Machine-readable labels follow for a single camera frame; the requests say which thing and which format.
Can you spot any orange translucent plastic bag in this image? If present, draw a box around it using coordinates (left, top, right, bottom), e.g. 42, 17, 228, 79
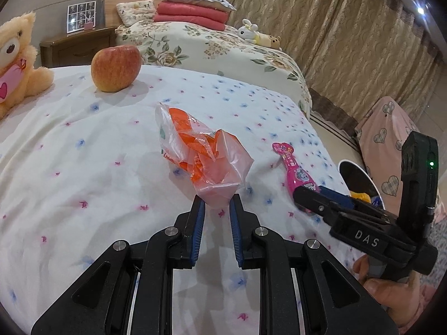
155, 104, 254, 208

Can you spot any person's right hand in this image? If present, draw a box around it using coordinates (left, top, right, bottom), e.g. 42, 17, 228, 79
353, 255, 423, 327

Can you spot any orange foam net sleeve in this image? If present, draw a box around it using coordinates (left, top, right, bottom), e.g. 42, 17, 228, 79
350, 191, 371, 204

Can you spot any pink cartoon toothbrush pack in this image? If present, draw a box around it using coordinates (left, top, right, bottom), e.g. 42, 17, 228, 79
272, 142, 320, 198

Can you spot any blue snack wrapper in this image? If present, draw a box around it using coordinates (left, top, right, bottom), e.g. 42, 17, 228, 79
371, 196, 384, 209

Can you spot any white flower-dotted bedsheet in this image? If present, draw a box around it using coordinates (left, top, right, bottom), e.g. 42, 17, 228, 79
1, 66, 360, 332

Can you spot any beige patterned curtain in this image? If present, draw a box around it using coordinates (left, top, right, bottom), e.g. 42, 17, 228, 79
228, 0, 443, 132

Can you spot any yellow bear plush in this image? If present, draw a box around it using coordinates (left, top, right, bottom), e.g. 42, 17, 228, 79
255, 33, 281, 51

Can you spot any white rabbit plush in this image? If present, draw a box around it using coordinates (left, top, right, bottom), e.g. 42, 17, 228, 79
237, 19, 258, 44

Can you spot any folded red blanket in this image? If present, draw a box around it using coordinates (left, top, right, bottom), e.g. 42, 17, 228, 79
153, 1, 229, 31

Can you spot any floral bed cover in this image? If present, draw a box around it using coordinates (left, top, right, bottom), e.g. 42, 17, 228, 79
115, 20, 312, 117

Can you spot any red apple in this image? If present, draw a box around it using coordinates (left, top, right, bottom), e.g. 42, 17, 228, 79
91, 46, 142, 93

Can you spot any cream teddy bear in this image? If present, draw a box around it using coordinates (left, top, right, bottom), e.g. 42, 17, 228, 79
1, 11, 54, 117

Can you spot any wooden nightstand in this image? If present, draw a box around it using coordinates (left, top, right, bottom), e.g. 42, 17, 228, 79
39, 27, 116, 68

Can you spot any floral pillow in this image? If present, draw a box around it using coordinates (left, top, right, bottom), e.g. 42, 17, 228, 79
116, 0, 156, 27

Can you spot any black white photo frame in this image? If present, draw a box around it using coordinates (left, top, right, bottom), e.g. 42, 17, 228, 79
66, 1, 96, 34

